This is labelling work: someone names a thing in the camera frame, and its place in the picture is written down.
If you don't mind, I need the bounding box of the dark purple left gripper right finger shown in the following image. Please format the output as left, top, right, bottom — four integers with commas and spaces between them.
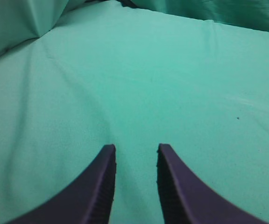
156, 143, 264, 224

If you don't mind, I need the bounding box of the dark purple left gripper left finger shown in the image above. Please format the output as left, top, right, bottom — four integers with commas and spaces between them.
10, 144, 116, 224

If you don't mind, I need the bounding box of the green table cloth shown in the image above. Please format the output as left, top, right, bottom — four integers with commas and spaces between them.
0, 1, 269, 224

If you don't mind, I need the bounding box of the green backdrop curtain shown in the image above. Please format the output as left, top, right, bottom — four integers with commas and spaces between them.
0, 0, 269, 56

